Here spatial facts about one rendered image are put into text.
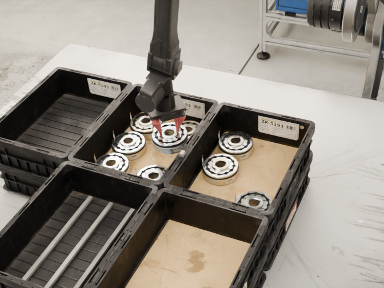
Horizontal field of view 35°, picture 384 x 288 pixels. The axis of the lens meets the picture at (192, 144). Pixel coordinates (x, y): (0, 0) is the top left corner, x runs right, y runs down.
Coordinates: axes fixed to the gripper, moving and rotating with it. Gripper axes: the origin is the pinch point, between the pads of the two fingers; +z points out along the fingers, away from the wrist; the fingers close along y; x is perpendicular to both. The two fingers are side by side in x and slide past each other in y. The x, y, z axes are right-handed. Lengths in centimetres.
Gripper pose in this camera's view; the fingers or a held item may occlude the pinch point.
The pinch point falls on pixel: (168, 131)
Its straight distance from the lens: 176.0
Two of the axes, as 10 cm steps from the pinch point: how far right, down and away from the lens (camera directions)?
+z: 0.9, 7.4, 6.6
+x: -3.2, -6.1, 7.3
